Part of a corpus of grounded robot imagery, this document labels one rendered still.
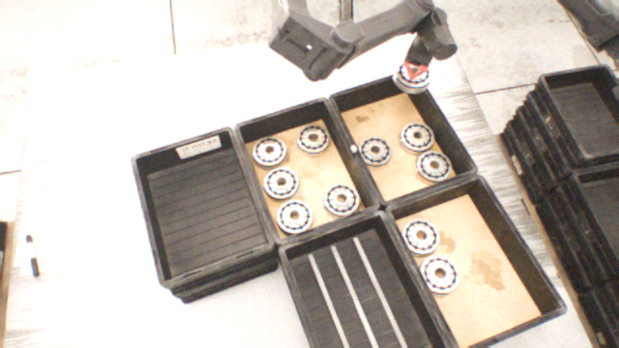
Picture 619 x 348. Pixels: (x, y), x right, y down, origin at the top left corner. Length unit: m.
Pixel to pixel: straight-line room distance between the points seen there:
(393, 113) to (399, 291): 0.57
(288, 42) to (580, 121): 1.58
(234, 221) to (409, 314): 0.54
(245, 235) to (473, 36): 2.12
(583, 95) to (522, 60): 0.80
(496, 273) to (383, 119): 0.57
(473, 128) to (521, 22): 1.58
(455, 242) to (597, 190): 0.95
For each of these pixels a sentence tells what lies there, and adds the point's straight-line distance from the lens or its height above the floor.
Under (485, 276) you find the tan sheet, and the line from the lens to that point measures 1.33.
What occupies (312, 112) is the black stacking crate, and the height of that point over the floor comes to 0.88.
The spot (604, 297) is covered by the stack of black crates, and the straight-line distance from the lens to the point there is 2.08.
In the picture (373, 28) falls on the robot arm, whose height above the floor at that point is 1.38.
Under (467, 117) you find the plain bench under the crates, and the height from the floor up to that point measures 0.70.
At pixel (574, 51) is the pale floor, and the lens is 3.17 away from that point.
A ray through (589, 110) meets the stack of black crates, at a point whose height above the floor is 0.49.
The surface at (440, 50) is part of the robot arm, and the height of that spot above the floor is 1.23.
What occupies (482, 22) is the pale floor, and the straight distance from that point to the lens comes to 3.11.
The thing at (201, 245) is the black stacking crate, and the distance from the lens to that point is 1.30.
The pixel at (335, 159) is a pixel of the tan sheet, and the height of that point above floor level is 0.83.
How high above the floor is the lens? 2.03
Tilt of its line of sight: 63 degrees down
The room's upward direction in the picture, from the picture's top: straight up
